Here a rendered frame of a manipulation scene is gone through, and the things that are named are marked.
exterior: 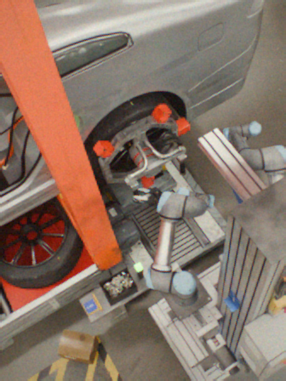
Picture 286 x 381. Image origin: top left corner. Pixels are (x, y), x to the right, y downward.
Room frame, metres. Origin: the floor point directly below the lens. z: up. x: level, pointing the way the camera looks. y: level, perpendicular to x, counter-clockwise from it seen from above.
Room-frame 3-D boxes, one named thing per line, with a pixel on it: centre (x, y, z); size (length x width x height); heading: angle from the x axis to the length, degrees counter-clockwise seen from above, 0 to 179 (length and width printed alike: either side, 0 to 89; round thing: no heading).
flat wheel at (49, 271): (1.56, 0.79, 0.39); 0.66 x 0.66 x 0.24
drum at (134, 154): (1.75, -0.06, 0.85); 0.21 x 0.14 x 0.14; 22
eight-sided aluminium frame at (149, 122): (1.82, -0.03, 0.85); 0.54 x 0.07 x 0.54; 112
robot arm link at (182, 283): (0.87, -0.12, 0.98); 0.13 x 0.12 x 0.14; 66
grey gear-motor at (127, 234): (1.62, 0.22, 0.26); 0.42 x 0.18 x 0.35; 22
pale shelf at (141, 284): (1.06, 0.29, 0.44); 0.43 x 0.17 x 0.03; 112
